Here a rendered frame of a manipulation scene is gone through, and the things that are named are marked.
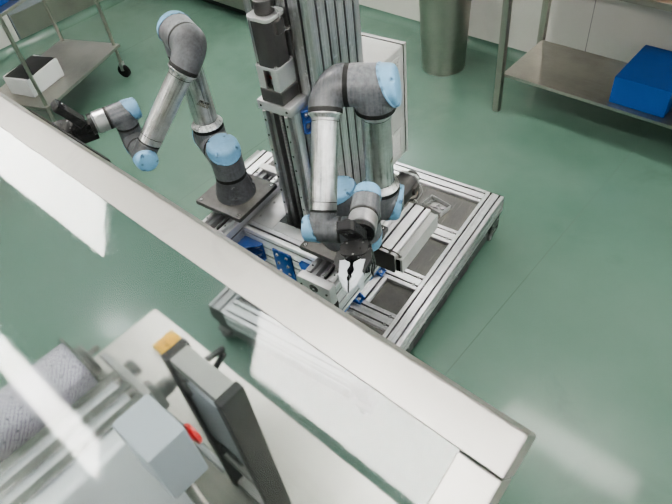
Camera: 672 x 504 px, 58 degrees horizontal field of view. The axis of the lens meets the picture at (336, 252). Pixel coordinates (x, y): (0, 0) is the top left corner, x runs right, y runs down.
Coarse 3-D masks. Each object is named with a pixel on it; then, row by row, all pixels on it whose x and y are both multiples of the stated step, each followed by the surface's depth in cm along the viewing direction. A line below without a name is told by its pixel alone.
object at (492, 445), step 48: (0, 96) 67; (48, 144) 61; (96, 192) 56; (144, 192) 53; (192, 240) 49; (240, 288) 45; (288, 288) 44; (336, 336) 41; (384, 384) 38; (432, 384) 37; (480, 432) 35; (528, 432) 35; (480, 480) 34
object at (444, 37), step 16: (432, 0) 382; (448, 0) 378; (464, 0) 382; (432, 16) 390; (448, 16) 386; (464, 16) 391; (432, 32) 398; (448, 32) 395; (464, 32) 400; (432, 48) 407; (448, 48) 403; (464, 48) 411; (432, 64) 416; (448, 64) 413; (464, 64) 423
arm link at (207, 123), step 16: (176, 16) 190; (160, 32) 193; (192, 80) 203; (192, 96) 208; (208, 96) 210; (192, 112) 214; (208, 112) 213; (192, 128) 219; (208, 128) 216; (224, 128) 222
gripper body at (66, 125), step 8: (64, 120) 195; (88, 120) 195; (64, 128) 193; (72, 128) 194; (80, 128) 196; (88, 128) 200; (96, 128) 196; (80, 136) 198; (88, 136) 199; (96, 136) 201
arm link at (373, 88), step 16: (352, 64) 159; (368, 64) 158; (384, 64) 157; (352, 80) 157; (368, 80) 156; (384, 80) 156; (352, 96) 159; (368, 96) 158; (384, 96) 157; (400, 96) 163; (368, 112) 162; (384, 112) 162; (368, 128) 168; (384, 128) 168; (368, 144) 172; (384, 144) 171; (368, 160) 177; (384, 160) 175; (368, 176) 182; (384, 176) 180; (384, 192) 183; (400, 192) 186; (384, 208) 187; (400, 208) 186
